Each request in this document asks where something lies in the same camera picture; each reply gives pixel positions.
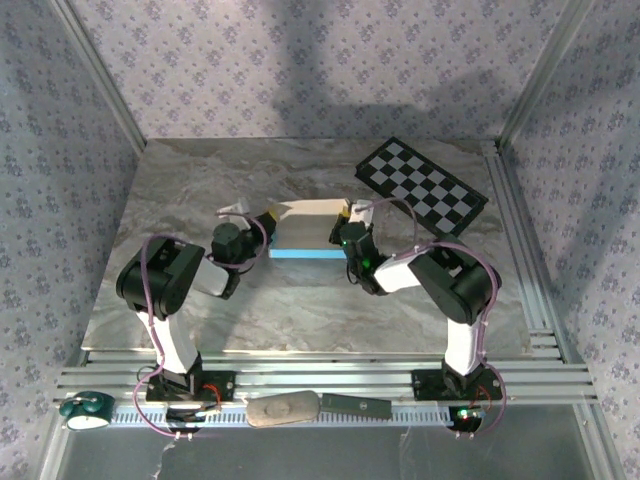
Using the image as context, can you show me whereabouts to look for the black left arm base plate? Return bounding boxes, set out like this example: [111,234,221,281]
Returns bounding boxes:
[145,370,237,402]

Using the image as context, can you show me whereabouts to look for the white slotted cable duct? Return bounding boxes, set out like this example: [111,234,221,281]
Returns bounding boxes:
[107,402,456,429]

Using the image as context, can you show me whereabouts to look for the black white checkerboard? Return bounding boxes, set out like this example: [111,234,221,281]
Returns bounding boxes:
[353,136,490,236]

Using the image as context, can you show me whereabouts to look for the aluminium side rails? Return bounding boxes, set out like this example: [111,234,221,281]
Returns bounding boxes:
[482,139,566,361]

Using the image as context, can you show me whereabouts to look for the aluminium frame post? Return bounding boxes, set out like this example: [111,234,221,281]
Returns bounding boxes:
[49,0,149,159]
[497,0,596,149]

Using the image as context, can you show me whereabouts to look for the blue and white paper box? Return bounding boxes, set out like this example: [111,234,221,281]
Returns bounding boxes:
[268,197,351,260]

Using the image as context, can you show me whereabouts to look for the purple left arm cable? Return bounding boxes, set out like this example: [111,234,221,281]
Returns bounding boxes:
[132,208,271,441]

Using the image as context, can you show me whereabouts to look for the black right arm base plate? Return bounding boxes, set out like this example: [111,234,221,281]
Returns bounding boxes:
[412,369,504,401]

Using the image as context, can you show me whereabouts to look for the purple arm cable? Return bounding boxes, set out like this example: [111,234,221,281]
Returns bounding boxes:
[132,208,271,441]
[352,197,509,441]

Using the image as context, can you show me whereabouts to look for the black flat bar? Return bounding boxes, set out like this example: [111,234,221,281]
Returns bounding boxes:
[319,393,392,420]

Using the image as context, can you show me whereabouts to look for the green white tape dispenser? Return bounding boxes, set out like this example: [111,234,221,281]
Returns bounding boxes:
[58,390,117,431]

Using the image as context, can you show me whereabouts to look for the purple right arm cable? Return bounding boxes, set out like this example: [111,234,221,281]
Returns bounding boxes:
[352,197,509,441]

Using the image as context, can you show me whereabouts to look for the aluminium front rails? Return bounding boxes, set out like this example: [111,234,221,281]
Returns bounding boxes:
[54,349,599,406]

